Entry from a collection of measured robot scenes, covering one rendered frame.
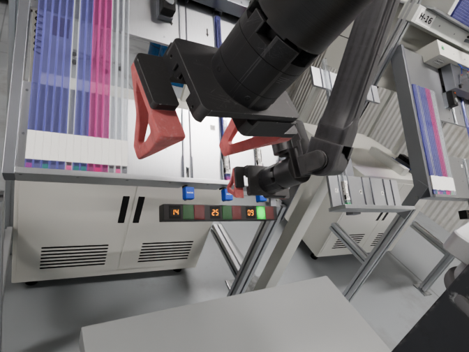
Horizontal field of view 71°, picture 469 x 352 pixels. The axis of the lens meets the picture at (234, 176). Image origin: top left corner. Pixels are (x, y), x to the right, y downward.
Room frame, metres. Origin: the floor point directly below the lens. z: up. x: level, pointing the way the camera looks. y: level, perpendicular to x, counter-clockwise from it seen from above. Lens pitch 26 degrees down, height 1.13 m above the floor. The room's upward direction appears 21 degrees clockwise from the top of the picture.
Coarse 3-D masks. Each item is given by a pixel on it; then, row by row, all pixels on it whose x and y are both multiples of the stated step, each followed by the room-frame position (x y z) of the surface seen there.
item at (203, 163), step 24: (24, 96) 0.60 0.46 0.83; (24, 120) 0.58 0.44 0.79; (192, 120) 0.82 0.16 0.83; (216, 120) 0.87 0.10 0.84; (24, 144) 0.55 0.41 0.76; (192, 144) 0.78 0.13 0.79; (216, 144) 0.83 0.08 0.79; (144, 168) 0.67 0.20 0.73; (168, 168) 0.70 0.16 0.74; (192, 168) 0.73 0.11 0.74; (216, 168) 0.78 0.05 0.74
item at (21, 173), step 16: (16, 176) 0.51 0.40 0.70; (32, 176) 0.52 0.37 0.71; (48, 176) 0.53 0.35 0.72; (64, 176) 0.54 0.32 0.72; (80, 176) 0.56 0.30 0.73; (96, 176) 0.57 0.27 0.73; (112, 176) 0.59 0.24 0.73; (128, 176) 0.61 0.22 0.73; (144, 176) 0.64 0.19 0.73; (160, 176) 0.66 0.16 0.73
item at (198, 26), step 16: (32, 0) 0.74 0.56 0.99; (144, 0) 0.94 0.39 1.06; (176, 0) 1.01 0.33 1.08; (144, 16) 0.91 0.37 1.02; (176, 16) 0.98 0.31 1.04; (192, 16) 1.02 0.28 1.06; (208, 16) 1.06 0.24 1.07; (224, 16) 1.10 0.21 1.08; (144, 32) 0.88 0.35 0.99; (160, 32) 0.91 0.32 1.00; (176, 32) 0.95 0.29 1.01; (192, 32) 0.99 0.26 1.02; (208, 32) 1.02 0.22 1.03; (224, 32) 1.07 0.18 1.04
